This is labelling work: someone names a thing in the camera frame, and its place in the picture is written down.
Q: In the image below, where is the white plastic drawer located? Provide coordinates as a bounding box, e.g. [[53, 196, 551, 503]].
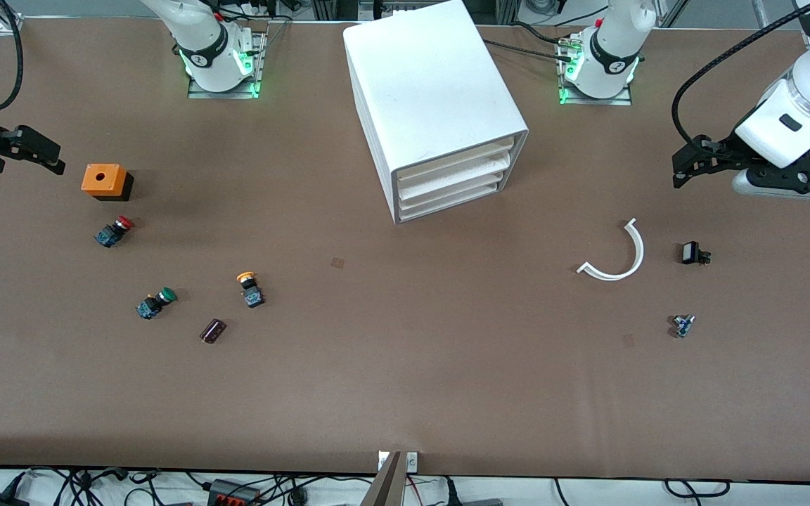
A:
[[395, 136, 517, 186], [399, 184, 501, 223], [398, 171, 504, 214], [397, 153, 513, 202]]

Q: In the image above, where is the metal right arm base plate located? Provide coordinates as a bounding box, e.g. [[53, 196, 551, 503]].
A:
[[187, 32, 266, 100]]

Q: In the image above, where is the black corrugated cable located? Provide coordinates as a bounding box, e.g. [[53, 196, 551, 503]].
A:
[[482, 22, 576, 63]]

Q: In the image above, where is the black looped floor cable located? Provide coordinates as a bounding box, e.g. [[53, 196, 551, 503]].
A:
[[664, 479, 731, 499]]

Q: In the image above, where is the white curved plastic piece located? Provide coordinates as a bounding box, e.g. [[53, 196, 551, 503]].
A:
[[577, 218, 645, 282]]

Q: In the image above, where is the green push button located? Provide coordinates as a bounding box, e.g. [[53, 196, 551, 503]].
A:
[[136, 287, 178, 320]]

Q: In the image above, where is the grey slanted post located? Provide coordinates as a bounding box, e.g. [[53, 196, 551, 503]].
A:
[[359, 450, 406, 506]]

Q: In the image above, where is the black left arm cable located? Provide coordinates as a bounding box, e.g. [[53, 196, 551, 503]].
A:
[[671, 0, 810, 148]]

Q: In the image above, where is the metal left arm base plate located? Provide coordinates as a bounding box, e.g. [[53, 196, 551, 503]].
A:
[[558, 35, 635, 107]]

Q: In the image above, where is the orange box with hole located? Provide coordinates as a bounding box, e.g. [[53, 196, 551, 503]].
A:
[[81, 164, 134, 202]]

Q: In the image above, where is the white drawer cabinet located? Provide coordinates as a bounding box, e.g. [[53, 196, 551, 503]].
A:
[[343, 0, 529, 225]]

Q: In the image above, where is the red push button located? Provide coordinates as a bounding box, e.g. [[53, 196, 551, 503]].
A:
[[94, 216, 134, 248]]

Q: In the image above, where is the yellow push button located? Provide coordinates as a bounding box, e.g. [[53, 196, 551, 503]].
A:
[[236, 271, 265, 309]]

